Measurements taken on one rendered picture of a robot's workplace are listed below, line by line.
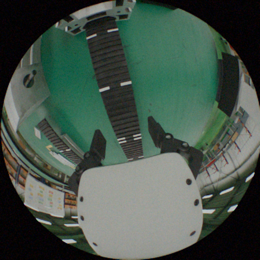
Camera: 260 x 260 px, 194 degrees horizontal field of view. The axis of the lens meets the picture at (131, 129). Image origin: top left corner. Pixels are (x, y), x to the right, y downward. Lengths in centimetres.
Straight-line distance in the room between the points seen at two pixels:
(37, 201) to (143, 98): 312
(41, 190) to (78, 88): 297
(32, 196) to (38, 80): 290
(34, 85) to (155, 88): 24
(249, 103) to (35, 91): 59
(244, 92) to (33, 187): 335
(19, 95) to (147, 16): 25
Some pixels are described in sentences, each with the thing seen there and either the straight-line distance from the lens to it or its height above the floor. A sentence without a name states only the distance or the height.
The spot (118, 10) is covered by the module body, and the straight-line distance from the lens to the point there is 16.
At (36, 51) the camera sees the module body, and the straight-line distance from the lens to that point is 25.
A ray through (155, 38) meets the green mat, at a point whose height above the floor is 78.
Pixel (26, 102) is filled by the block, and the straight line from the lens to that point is 17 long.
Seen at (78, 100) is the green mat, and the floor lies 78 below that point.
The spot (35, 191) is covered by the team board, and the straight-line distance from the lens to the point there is 298.
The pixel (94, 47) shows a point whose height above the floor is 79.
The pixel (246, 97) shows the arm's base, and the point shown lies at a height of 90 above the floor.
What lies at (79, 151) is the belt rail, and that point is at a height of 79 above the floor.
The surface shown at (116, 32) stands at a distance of 16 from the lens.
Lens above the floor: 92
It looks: 49 degrees down
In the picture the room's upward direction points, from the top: 167 degrees clockwise
